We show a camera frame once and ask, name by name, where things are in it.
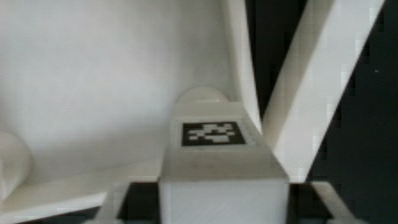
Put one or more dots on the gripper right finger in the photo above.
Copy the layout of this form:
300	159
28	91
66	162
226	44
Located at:
334	204

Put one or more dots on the white table leg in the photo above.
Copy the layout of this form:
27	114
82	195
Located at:
222	183

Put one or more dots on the white square table top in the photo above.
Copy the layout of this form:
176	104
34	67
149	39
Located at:
101	57

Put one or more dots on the white u-shaped obstacle fence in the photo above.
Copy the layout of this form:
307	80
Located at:
323	52

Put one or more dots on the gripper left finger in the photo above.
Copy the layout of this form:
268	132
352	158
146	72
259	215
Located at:
107	216

